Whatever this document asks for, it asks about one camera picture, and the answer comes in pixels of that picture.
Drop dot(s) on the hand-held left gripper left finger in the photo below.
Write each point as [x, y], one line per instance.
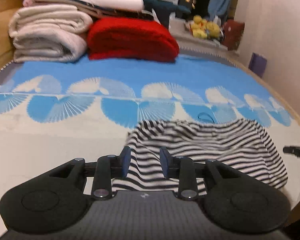
[126, 161]

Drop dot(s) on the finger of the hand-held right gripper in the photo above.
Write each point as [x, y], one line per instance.
[297, 151]

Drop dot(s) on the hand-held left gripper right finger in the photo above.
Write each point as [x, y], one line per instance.
[165, 163]

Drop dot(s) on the black white striped shirt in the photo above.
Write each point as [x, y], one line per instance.
[215, 145]

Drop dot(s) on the blue white patterned bed blanket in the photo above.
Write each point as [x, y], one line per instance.
[165, 77]

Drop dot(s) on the purple box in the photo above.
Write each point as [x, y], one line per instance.
[257, 63]

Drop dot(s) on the red folded blanket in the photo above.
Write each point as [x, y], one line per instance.
[130, 40]

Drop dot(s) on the dark red bag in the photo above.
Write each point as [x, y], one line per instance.
[233, 33]

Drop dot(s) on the yellow plush toy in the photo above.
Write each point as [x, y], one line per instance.
[213, 29]
[198, 21]
[198, 33]

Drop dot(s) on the beige folded quilt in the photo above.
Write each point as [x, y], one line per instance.
[47, 35]

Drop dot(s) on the dark teal cloth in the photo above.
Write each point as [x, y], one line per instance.
[162, 7]

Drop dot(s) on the white folded cloth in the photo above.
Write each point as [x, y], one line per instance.
[110, 0]

